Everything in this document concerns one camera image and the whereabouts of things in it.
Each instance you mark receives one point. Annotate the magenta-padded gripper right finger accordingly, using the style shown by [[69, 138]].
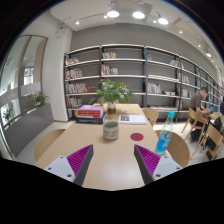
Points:
[[165, 166]]

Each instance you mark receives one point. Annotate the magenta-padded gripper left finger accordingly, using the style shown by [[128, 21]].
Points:
[[61, 166]]

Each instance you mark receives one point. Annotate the clear bottle with blue cap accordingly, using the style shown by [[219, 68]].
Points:
[[164, 138]]

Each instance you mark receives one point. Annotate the light wooden chair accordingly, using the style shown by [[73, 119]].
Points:
[[180, 148], [150, 115], [196, 119], [46, 141], [215, 133]]

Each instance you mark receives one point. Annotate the flat round red coaster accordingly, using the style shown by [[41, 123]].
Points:
[[137, 136]]

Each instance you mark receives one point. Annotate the dark blue book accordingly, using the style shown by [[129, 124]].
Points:
[[90, 120]]

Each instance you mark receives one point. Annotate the black bag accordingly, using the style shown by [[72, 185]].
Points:
[[213, 140]]

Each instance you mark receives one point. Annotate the open white magazine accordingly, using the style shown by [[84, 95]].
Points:
[[133, 119]]

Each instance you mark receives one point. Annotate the red book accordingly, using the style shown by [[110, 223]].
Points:
[[89, 114]]

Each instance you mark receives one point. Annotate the grey spotted ceramic mug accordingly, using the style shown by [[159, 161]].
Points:
[[110, 130]]

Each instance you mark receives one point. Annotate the pink book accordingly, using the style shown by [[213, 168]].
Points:
[[90, 108]]

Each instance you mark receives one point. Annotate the small potted window plant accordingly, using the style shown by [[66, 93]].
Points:
[[40, 99]]

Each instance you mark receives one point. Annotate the person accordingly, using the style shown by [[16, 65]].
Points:
[[196, 101], [222, 107]]

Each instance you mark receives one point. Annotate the green potted plant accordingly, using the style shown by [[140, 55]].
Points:
[[111, 91]]

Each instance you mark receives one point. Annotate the round ceiling lights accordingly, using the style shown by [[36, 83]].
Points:
[[113, 13]]

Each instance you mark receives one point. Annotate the grey wall shelf unit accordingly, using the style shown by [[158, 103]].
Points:
[[123, 68]]

